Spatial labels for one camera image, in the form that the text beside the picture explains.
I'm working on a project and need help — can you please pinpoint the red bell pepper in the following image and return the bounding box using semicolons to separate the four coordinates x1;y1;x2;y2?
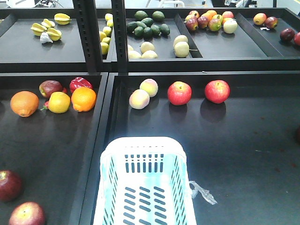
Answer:
69;77;93;93

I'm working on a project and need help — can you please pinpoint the black wooden produce display stand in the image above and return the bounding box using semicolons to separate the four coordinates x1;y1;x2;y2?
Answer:
0;8;300;225

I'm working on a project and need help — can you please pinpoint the white garlic bulb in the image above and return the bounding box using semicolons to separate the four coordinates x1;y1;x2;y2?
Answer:
40;32;53;44

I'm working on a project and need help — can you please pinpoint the clear plastic wrap strip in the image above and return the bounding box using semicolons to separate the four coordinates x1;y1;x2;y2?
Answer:
189;180;218;205

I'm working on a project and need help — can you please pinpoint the orange with navel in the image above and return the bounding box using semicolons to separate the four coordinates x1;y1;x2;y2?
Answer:
10;91;39;117

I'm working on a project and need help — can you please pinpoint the red apple centre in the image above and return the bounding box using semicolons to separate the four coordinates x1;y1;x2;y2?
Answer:
167;81;192;105

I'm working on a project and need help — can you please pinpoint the yellow starfruit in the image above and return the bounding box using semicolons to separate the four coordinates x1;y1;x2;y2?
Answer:
54;13;71;25

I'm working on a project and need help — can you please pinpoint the light blue plastic basket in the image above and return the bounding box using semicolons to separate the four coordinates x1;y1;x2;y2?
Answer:
93;136;196;225

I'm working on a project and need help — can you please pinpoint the black perforated upright post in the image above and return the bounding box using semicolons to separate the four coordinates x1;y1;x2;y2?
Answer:
111;0;128;73
72;0;103;73

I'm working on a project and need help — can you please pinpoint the pale peach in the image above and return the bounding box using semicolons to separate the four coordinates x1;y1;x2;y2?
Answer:
139;78;158;98
129;89;150;110

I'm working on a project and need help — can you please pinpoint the red chili pepper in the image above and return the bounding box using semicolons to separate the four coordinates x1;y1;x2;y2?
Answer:
40;101;49;111

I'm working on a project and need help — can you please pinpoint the red green mango apple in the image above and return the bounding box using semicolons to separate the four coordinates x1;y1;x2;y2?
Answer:
39;80;63;98

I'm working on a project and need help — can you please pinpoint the yellow apple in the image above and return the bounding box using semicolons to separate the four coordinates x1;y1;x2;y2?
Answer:
48;91;71;113

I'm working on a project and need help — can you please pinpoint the red apple right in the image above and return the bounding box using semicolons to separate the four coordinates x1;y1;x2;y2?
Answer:
204;80;231;104

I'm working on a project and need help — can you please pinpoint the orange right of yellow apple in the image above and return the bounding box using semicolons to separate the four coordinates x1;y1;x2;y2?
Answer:
71;87;97;112

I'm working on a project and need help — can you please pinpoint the red apple tray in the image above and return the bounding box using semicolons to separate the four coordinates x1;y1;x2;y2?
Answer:
8;202;46;225
0;170;23;202

